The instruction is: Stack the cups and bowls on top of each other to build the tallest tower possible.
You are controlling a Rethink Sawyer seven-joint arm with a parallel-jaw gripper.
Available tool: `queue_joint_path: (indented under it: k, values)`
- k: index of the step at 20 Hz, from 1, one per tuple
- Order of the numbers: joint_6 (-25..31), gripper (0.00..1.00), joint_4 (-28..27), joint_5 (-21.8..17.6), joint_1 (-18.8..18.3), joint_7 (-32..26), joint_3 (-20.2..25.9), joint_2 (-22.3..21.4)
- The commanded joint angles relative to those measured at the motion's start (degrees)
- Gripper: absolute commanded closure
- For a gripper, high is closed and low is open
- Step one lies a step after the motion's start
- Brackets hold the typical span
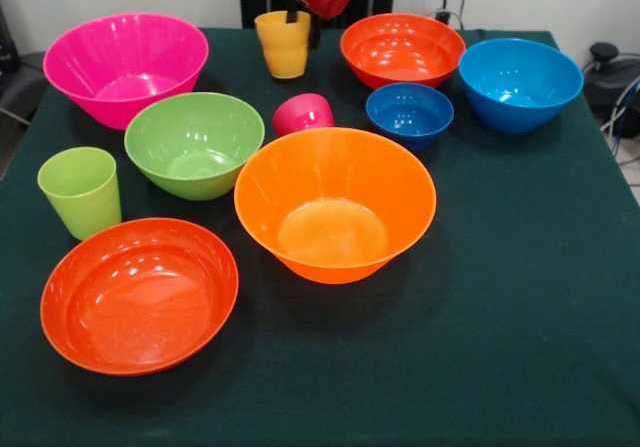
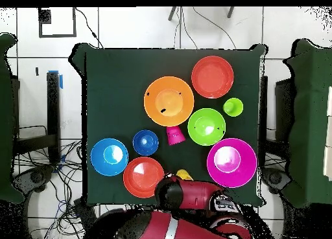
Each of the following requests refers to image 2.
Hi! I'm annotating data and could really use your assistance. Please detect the large pink bowl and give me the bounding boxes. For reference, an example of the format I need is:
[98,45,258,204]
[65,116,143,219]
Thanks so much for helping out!
[206,137,258,188]

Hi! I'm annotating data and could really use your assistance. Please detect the dark green table cloth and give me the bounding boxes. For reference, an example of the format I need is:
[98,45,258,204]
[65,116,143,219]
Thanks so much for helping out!
[69,41,268,207]

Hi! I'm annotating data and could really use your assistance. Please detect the red-orange bowl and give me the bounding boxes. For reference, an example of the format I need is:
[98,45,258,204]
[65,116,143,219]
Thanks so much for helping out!
[191,55,235,99]
[123,156,166,199]

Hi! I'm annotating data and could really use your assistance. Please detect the small dark blue bowl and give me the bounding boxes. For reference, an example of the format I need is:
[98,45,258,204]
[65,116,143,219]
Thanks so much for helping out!
[132,129,160,157]

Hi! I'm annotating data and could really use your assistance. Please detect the raspberry red cup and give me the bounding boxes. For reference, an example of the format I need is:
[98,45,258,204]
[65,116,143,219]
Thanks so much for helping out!
[165,126,187,146]

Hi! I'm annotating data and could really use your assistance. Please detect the green bowl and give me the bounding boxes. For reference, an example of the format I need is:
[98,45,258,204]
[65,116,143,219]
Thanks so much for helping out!
[187,108,226,147]

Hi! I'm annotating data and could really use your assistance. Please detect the blue tape strip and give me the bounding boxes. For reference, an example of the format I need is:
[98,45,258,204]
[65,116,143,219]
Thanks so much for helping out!
[47,69,64,89]

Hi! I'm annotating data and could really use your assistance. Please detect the yellow cup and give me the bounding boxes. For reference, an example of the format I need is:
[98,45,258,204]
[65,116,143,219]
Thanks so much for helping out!
[176,168,195,182]

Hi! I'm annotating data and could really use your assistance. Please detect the green clothed side table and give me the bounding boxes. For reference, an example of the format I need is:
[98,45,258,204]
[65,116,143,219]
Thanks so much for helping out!
[282,38,332,209]
[0,32,25,204]

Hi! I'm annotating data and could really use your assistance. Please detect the black pedestal foot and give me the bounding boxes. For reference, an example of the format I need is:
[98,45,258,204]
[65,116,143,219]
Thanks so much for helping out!
[11,165,55,196]
[261,167,291,194]

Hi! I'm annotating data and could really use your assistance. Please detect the black floor cable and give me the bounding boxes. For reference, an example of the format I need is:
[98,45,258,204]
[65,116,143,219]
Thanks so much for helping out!
[191,6,237,50]
[75,6,104,49]

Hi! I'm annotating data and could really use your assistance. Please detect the white box stack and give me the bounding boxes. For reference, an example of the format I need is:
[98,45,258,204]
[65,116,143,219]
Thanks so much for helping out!
[322,85,332,182]

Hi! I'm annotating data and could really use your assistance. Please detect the light blue bowl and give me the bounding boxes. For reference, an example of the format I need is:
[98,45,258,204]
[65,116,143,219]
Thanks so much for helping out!
[89,137,130,177]

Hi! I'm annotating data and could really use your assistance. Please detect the light green cup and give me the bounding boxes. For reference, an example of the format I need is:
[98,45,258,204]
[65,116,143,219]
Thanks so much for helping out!
[222,97,244,117]

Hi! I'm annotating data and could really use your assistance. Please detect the tangle of floor cables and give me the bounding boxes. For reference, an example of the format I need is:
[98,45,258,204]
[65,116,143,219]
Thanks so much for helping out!
[11,140,130,239]

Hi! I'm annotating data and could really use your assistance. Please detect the black square floor frame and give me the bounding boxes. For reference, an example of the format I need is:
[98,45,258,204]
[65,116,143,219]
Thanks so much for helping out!
[38,6,78,38]

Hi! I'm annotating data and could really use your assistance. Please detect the black metal stand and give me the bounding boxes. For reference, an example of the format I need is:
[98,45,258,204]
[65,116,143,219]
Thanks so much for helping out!
[10,71,62,164]

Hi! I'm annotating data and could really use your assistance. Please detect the large orange bowl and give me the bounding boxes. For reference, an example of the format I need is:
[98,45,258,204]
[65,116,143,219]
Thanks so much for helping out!
[143,76,195,128]

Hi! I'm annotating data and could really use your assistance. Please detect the black power brick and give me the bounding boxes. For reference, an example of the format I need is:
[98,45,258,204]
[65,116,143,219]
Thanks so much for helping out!
[73,197,99,224]

